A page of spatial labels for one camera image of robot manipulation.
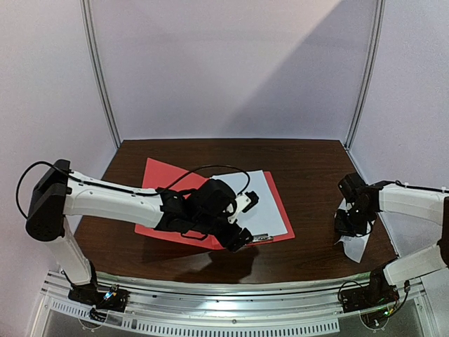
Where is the small white paper sheet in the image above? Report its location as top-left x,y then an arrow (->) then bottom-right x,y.
334,202 -> 375,263

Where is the large white paper sheet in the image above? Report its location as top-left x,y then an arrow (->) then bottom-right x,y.
231,171 -> 288,237

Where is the metal bottom folder clip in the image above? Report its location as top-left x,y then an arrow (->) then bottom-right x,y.
251,233 -> 274,244

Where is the red file folder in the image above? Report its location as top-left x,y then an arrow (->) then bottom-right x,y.
134,158 -> 295,250

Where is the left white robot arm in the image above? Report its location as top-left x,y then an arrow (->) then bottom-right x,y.
24,159 -> 259,305

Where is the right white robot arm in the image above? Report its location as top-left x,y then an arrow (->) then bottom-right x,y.
334,174 -> 448,306

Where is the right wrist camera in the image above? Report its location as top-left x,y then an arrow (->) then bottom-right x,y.
337,172 -> 369,207

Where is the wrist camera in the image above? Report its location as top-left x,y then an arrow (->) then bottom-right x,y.
189,178 -> 261,225
337,172 -> 369,207

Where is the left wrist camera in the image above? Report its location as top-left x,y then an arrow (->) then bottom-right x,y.
189,178 -> 261,225

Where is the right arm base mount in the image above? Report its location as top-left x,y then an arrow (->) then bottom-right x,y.
337,273 -> 410,331

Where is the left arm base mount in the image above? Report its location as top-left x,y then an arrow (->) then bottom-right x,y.
67,275 -> 130,323

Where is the aluminium front rail frame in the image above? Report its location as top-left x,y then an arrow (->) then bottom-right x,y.
31,272 -> 440,336

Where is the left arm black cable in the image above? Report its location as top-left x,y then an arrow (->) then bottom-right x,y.
15,160 -> 74,220

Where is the right aluminium corner post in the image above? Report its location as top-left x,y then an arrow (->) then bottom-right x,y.
343,0 -> 385,152

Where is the aluminium corner post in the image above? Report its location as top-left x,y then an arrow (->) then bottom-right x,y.
343,0 -> 385,152
80,0 -> 122,149

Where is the left aluminium corner post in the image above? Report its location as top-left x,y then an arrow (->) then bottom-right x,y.
80,0 -> 122,149

